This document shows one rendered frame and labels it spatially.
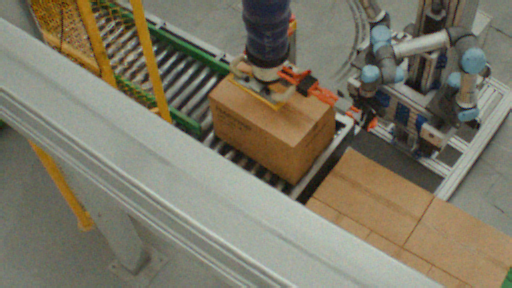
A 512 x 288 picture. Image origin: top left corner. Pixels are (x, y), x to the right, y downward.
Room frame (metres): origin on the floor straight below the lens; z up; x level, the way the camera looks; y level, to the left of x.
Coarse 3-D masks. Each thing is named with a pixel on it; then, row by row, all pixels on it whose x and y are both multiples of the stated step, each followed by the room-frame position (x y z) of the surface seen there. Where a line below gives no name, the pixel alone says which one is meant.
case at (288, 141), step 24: (216, 96) 2.14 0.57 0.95; (240, 96) 2.14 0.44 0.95; (312, 96) 2.16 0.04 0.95; (216, 120) 2.13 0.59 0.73; (240, 120) 2.02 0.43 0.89; (264, 120) 1.99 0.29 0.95; (288, 120) 1.99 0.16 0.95; (312, 120) 2.00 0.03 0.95; (240, 144) 2.04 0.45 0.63; (264, 144) 1.93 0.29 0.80; (288, 144) 1.84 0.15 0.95; (312, 144) 1.96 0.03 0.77; (288, 168) 1.84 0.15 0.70
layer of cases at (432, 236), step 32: (352, 160) 2.01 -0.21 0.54; (320, 192) 1.79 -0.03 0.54; (352, 192) 1.80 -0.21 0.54; (384, 192) 1.81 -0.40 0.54; (416, 192) 1.81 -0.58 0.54; (352, 224) 1.59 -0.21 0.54; (384, 224) 1.60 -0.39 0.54; (416, 224) 1.60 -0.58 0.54; (448, 224) 1.60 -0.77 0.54; (480, 224) 1.61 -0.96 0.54; (416, 256) 1.40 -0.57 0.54; (448, 256) 1.40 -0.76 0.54; (480, 256) 1.40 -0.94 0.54
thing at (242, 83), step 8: (232, 80) 2.11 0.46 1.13; (240, 80) 2.11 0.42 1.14; (248, 80) 2.10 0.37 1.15; (240, 88) 2.07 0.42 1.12; (248, 88) 2.06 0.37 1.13; (264, 88) 2.06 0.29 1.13; (272, 88) 2.07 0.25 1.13; (256, 96) 2.01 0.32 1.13; (264, 96) 2.01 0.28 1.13; (272, 104) 1.96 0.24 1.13; (280, 104) 1.96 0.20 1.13
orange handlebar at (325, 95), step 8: (288, 32) 2.36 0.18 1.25; (280, 72) 2.08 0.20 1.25; (288, 72) 2.08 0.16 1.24; (288, 80) 2.03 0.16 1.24; (296, 80) 2.03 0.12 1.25; (320, 88) 1.98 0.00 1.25; (320, 96) 1.93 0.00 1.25; (328, 96) 1.93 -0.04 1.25; (336, 96) 1.94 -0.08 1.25; (328, 104) 1.90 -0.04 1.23
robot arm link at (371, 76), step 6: (366, 66) 1.84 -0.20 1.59; (372, 66) 1.85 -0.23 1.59; (366, 72) 1.81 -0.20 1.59; (372, 72) 1.81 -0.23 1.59; (378, 72) 1.82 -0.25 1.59; (366, 78) 1.79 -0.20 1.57; (372, 78) 1.79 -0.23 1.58; (378, 78) 1.81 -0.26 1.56; (360, 84) 1.82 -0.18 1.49; (366, 84) 1.79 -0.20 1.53; (372, 84) 1.79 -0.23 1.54; (378, 84) 1.80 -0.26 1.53; (366, 90) 1.79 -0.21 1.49; (372, 90) 1.79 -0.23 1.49
